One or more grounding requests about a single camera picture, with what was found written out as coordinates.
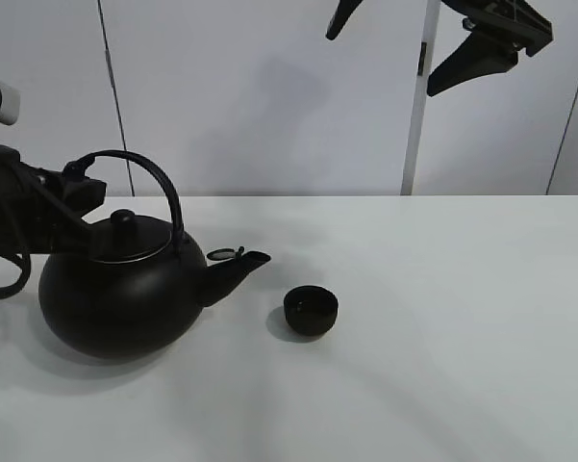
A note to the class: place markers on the black cast iron teapot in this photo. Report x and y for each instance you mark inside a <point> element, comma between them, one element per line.
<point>145,286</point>

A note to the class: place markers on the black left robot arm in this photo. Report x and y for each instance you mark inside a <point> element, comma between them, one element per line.
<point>9,188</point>

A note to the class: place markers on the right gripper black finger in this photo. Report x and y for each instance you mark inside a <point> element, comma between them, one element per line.
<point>340,17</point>

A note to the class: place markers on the white vertical post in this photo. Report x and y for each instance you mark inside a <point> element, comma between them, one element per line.
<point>424,65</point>

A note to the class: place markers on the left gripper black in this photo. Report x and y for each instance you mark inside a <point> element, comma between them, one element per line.
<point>49,212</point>

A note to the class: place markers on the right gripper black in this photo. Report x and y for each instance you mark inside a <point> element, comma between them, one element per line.
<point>497,30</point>

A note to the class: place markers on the small black teacup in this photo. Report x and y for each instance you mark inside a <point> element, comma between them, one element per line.
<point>310,311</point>

